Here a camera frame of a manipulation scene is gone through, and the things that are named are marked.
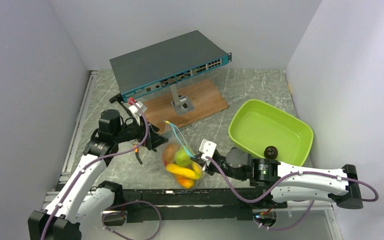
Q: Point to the orange black pliers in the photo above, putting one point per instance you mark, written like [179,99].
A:
[136,151]

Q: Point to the yellow banana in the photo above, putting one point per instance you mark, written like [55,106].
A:
[197,168]
[182,171]

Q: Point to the orange yellow mango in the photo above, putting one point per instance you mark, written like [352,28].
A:
[185,182]

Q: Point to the green plastic tray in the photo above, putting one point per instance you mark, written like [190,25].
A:
[257,125]

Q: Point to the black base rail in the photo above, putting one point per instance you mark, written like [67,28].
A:
[139,205]

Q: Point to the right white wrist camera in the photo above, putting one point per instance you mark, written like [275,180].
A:
[207,149]

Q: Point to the wooden board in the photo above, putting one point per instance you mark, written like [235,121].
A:
[204,95]

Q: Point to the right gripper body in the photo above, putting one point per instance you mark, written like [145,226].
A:
[223,160]

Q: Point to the dark purple mangosteen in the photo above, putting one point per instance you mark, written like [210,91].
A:
[271,152]

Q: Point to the grey teal network switch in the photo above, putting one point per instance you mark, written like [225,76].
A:
[154,67]

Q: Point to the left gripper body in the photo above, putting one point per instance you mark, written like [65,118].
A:
[135,132]

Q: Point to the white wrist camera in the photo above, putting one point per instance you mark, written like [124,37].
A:
[134,107]
[207,149]

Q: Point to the grey metal stand bracket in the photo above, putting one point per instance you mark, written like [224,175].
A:
[180,103]

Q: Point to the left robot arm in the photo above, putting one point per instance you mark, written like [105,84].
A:
[65,217]

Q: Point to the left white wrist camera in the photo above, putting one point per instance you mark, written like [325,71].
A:
[134,107]

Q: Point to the brown kiwi fruit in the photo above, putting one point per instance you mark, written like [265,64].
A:
[169,152]

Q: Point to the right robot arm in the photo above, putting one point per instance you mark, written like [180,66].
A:
[279,182]

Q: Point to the green pear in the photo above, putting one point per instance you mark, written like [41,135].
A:
[181,158]

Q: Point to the clear zip top bag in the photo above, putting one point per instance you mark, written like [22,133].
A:
[174,135]

